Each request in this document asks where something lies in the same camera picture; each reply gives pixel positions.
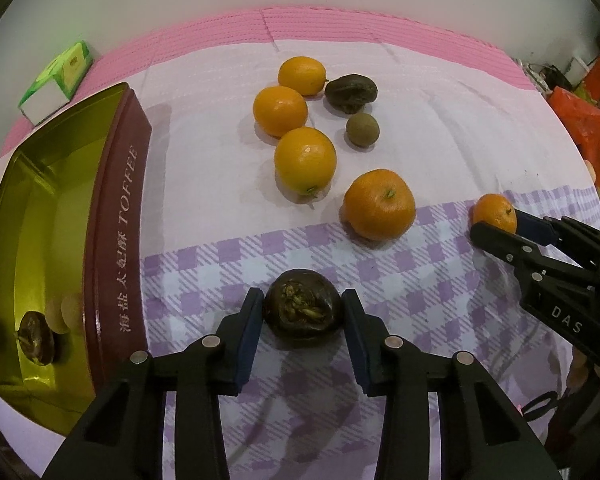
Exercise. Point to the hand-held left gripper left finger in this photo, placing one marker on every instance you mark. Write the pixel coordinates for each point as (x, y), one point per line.
(245, 342)

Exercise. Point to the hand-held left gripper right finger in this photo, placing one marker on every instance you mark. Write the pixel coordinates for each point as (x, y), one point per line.
(358, 347)

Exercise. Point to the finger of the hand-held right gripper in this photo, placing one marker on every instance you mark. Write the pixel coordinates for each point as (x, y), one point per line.
(505, 247)
(536, 226)

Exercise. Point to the small tangerine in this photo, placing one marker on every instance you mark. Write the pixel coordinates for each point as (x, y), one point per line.
(495, 212)

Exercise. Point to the dark brown passion fruit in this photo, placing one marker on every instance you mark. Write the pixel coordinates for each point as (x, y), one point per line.
(351, 92)
(302, 315)
(37, 342)

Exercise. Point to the large tangerine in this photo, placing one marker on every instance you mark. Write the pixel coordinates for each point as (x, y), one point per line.
(379, 204)

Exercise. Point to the small brown kiwi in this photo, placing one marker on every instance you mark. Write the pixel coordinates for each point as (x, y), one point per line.
(71, 314)
(54, 313)
(362, 130)

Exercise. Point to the yellow-orange orange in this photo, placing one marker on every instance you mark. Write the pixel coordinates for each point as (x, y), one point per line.
(302, 76)
(280, 111)
(305, 161)

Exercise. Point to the gold and maroon tin box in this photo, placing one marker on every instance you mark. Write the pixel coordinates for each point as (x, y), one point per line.
(30, 210)

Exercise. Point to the person's right hand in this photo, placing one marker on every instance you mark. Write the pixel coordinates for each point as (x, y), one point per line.
(577, 367)

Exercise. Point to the red plastic bag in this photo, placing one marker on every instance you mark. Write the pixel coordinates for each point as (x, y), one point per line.
(587, 127)

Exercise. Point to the lilac checkered tablecloth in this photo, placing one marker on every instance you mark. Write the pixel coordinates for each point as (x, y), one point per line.
(430, 135)

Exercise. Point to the dark clutter pile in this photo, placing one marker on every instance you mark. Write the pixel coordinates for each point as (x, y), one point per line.
(550, 77)

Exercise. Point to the pink quilted table cover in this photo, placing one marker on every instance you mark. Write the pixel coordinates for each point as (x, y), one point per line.
(330, 20)

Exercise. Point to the green and white tissue box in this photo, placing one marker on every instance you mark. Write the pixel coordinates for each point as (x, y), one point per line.
(55, 82)

